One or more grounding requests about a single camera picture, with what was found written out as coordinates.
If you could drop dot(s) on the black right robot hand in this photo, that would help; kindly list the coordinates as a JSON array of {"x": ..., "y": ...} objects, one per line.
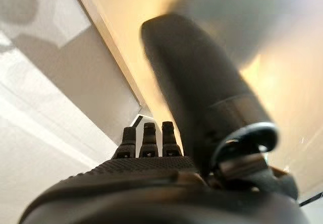
[{"x": 191, "y": 103}]

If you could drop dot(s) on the white counter cabinet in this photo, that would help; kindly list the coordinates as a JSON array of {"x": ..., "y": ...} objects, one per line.
[{"x": 38, "y": 95}]

